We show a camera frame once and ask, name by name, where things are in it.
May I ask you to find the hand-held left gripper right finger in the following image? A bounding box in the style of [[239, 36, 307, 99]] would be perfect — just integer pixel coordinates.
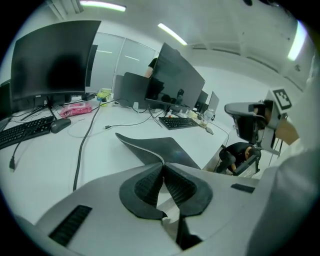
[[164, 162, 260, 256]]

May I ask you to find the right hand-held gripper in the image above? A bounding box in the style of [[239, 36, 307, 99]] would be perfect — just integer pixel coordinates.
[[224, 86, 293, 153]]

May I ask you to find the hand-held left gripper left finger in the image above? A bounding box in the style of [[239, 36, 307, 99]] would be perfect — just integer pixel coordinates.
[[34, 162, 186, 256]]

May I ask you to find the black mouse pad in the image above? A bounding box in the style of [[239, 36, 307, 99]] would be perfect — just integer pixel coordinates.
[[114, 132, 201, 171]]

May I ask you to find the person's right forearm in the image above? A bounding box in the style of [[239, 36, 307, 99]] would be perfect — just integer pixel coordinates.
[[274, 113, 301, 146]]

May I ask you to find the black computer mouse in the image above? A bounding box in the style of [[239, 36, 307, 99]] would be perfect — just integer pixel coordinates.
[[50, 117, 72, 134]]

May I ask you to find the person's right hand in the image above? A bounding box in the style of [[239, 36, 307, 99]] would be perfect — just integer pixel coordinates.
[[264, 104, 275, 126]]

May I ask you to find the clear plastic jar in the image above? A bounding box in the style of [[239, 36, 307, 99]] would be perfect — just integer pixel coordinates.
[[199, 108, 216, 126]]

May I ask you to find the black keyboard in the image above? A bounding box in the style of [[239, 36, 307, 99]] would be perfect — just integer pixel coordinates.
[[158, 116, 201, 131], [0, 116, 56, 151]]

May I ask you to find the white printed t-shirt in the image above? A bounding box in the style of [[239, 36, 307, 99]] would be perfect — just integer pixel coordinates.
[[247, 54, 320, 256]]

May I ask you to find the flat black monitor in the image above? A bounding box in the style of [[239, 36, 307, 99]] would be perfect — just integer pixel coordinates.
[[144, 42, 206, 114]]

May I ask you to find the long ceiling light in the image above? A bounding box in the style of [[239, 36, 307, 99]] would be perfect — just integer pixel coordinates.
[[287, 19, 307, 62], [79, 0, 127, 13], [157, 22, 188, 46]]

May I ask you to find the pink wet wipes packet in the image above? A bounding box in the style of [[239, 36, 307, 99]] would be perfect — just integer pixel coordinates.
[[59, 101, 93, 119]]

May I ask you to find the dark grey monitor back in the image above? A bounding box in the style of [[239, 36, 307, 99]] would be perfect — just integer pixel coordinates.
[[113, 71, 151, 110]]

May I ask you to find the yellow-green mug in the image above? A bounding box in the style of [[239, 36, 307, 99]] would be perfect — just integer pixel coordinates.
[[96, 87, 112, 107]]

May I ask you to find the grey laptop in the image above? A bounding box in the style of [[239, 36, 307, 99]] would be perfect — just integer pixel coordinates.
[[0, 80, 13, 132]]

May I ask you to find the curved black monitor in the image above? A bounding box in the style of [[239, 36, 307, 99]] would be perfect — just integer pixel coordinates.
[[10, 20, 102, 121]]

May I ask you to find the long thin black cable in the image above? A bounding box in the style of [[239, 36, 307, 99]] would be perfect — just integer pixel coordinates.
[[212, 122, 231, 151]]

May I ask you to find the thick black cable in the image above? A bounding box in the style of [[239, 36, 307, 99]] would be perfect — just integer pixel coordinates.
[[72, 98, 131, 192]]

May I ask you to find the thin white cable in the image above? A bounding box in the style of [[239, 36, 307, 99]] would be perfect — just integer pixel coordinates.
[[67, 117, 101, 138]]

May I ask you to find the thin black USB cable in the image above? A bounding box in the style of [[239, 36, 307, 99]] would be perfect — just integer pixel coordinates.
[[103, 113, 161, 131]]

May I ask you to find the black HDMI cable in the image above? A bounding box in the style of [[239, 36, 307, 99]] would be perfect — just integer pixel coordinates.
[[9, 127, 33, 173]]

